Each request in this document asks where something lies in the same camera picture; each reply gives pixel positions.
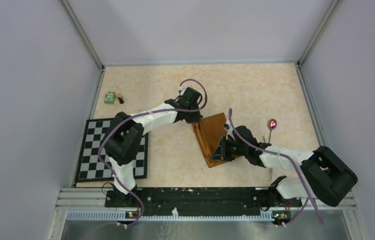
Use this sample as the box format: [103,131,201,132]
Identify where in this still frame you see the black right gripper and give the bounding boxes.
[210,136,248,162]

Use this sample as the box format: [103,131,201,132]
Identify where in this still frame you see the brown satin napkin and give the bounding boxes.
[192,112,227,168]

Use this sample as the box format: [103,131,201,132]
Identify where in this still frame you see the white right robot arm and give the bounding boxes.
[210,124,358,207]

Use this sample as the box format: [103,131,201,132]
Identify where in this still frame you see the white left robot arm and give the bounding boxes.
[99,86,208,207]

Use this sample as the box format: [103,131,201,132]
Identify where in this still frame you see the iridescent rainbow spoon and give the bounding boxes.
[267,118,277,143]

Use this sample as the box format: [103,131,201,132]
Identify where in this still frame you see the small wooden black-tipped piece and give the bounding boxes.
[117,94,125,105]

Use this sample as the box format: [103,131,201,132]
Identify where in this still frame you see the green toy block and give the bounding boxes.
[104,91,117,105]

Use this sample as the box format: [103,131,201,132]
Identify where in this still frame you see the black white chessboard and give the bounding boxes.
[74,118,150,183]

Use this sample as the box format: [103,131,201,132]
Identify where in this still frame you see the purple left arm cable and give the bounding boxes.
[97,78,208,229]

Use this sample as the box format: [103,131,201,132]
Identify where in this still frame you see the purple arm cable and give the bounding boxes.
[227,107,325,226]
[97,78,208,229]

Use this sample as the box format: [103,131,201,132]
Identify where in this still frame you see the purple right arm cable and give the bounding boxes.
[227,107,325,226]

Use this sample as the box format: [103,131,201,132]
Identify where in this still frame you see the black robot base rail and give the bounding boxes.
[104,187,302,217]

